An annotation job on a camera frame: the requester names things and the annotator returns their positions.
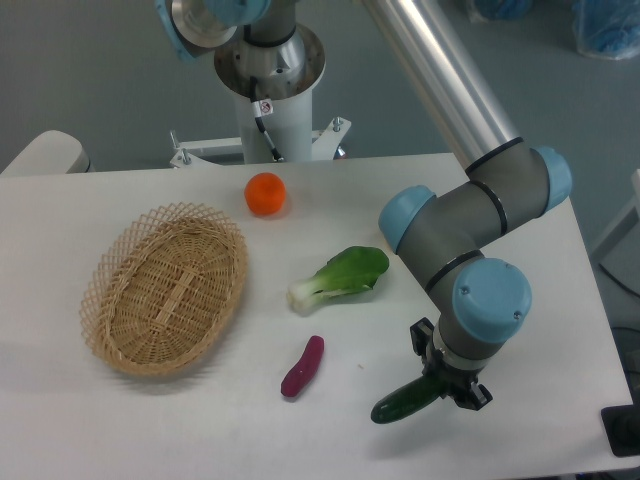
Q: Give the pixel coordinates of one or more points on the dark green cucumber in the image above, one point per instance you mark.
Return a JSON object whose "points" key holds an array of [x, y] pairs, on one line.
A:
{"points": [[408, 399]]}

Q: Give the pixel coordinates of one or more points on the black device at table edge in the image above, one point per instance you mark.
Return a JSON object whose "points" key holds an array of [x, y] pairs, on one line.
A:
{"points": [[621, 425]]}

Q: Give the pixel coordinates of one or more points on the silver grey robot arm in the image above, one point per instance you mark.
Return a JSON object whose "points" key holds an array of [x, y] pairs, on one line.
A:
{"points": [[482, 301]]}

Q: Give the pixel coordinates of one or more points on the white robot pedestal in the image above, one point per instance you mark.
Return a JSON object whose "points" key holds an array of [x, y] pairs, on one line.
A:
{"points": [[272, 91]]}

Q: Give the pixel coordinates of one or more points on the blue plastic bag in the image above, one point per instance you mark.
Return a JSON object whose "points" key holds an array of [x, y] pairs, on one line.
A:
{"points": [[498, 10], [606, 30]]}

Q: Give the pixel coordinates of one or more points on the white rounded chair back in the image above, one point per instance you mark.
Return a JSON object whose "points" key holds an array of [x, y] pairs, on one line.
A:
{"points": [[50, 153]]}

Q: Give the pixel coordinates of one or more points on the orange fruit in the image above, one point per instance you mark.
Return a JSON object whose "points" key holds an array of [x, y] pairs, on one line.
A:
{"points": [[265, 194]]}

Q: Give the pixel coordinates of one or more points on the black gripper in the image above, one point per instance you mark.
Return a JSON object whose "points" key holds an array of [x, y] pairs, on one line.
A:
{"points": [[459, 374]]}

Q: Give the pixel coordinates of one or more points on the green bok choy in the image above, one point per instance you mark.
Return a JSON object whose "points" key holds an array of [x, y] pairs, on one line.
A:
{"points": [[353, 271]]}

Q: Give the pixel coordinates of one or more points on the blue plastic bag left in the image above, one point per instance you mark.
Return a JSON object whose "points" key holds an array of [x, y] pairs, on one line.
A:
{"points": [[498, 10]]}

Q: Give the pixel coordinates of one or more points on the purple sweet potato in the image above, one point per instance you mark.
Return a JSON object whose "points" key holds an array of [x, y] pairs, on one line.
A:
{"points": [[305, 369]]}

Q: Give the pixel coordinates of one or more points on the woven wicker basket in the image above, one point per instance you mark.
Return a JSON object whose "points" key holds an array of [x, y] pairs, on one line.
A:
{"points": [[164, 292]]}

